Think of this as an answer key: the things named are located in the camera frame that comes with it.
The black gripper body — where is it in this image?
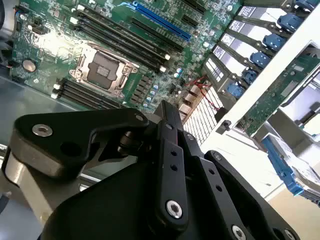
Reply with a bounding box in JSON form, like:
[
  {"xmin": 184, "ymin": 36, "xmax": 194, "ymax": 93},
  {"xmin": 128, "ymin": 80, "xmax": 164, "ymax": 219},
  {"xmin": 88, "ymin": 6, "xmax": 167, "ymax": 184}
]
[{"xmin": 41, "ymin": 149, "xmax": 227, "ymax": 240}]

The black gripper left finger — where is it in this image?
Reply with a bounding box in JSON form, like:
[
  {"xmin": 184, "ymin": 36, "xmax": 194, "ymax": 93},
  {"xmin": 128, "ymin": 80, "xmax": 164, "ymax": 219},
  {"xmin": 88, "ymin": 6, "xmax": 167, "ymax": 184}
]
[{"xmin": 8, "ymin": 99, "xmax": 190, "ymax": 230}]

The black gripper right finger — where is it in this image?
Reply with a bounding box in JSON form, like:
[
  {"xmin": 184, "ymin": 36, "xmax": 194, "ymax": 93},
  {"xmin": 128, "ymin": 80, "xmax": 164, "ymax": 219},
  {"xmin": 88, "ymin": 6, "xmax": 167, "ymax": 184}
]
[{"xmin": 172, "ymin": 104, "xmax": 302, "ymax": 240}]

